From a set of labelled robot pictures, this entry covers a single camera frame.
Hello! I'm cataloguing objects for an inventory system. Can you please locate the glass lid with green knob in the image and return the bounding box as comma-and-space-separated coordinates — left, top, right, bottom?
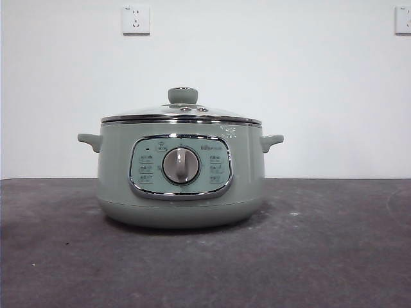
101, 86, 261, 124

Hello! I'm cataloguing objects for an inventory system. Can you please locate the sage green electric cooking pot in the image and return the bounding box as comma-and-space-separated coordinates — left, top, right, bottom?
77, 121, 285, 230

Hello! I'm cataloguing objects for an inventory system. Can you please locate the white wall socket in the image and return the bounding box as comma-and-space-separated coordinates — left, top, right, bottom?
394, 6, 411, 36
121, 6, 151, 36

